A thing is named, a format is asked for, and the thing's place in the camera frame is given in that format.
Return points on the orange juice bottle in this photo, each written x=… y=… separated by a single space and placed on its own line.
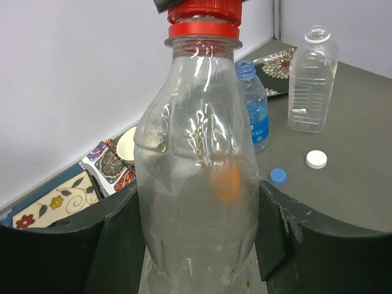
x=225 y=178

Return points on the cream ceramic bowl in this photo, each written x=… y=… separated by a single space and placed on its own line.
x=125 y=146

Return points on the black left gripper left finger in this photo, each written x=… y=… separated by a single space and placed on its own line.
x=98 y=250

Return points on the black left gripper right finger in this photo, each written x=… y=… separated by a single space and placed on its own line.
x=301 y=250

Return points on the blue label water bottle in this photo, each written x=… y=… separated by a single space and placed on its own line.
x=256 y=102

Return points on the white bottle cap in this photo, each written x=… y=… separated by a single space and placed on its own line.
x=316 y=159

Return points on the blue patterned placemat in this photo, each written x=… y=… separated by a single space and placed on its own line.
x=109 y=172

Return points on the dark floral square plate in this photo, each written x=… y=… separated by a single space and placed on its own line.
x=263 y=77

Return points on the large clear plastic bottle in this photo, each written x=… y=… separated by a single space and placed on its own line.
x=312 y=72

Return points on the red bottle cap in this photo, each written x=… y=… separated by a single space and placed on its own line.
x=229 y=10

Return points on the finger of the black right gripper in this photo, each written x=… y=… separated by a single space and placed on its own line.
x=165 y=5

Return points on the cream floral square plate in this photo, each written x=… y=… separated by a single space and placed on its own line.
x=63 y=201

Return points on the blue bottle cap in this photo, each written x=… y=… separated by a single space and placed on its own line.
x=278 y=176

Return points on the small red cap bottle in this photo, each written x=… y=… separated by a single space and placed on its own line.
x=196 y=243

